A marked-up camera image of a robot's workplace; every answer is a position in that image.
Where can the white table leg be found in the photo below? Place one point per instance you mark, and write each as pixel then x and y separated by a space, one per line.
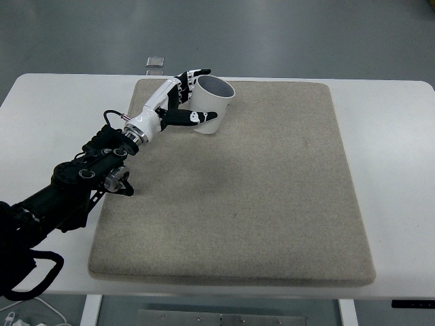
pixel 348 312
pixel 90 313

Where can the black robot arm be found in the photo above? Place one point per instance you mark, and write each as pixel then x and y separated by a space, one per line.
pixel 74 190

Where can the white table leg right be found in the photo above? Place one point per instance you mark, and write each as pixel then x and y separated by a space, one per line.
pixel 348 312

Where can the small clear floor plate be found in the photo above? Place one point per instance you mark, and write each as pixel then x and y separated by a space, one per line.
pixel 155 61

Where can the white ribbed cup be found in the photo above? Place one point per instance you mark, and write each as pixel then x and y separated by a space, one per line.
pixel 211 95

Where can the black table control panel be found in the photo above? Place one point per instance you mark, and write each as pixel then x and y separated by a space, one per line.
pixel 413 304

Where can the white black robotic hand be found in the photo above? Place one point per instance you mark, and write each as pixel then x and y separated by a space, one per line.
pixel 162 108

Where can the metal base plate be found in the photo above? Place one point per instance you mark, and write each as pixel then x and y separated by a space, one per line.
pixel 167 317

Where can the beige felt mat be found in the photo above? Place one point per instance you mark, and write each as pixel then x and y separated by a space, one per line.
pixel 266 200

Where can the white table leg left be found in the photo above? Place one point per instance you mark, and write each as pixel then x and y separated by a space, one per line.
pixel 90 313

